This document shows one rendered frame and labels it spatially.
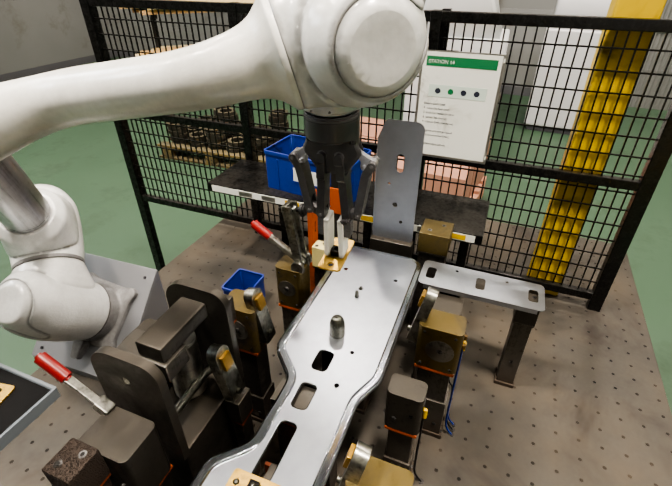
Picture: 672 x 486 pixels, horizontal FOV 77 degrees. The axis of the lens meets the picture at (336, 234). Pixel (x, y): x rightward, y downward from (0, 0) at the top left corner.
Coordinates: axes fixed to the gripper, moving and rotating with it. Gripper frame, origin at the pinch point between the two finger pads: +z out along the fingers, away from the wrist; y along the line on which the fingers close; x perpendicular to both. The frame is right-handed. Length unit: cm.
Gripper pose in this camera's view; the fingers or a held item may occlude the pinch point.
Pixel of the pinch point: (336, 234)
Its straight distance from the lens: 67.7
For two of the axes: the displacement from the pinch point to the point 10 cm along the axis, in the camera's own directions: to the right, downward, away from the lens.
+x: 3.2, -5.5, 7.7
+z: 0.3, 8.2, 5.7
